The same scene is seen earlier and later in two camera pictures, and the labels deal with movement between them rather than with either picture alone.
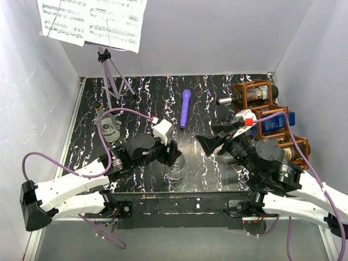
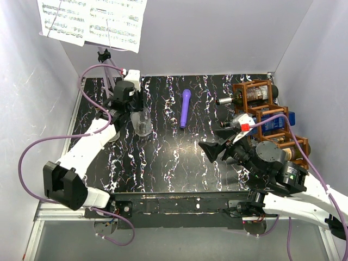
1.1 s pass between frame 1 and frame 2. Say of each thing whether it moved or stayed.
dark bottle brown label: stayed
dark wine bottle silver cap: stayed
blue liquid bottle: stayed
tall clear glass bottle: moved
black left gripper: moved
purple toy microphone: stayed
